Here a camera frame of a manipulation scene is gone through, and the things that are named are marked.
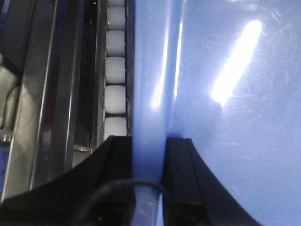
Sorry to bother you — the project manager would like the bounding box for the steel shelf rail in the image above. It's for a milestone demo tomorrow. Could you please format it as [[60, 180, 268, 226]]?
[[0, 0, 107, 201]]

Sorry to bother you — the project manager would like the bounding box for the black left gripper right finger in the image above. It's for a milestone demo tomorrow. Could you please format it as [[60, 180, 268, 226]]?
[[162, 137, 259, 226]]

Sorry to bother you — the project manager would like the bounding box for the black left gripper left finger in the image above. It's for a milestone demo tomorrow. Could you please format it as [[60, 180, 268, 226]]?
[[0, 137, 132, 226]]

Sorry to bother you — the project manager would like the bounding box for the blue plastic tray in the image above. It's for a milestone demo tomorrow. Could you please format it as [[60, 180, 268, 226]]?
[[131, 0, 301, 226]]

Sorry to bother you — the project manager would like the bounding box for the white roller track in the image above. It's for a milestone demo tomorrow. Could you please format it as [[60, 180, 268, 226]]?
[[104, 0, 127, 139]]

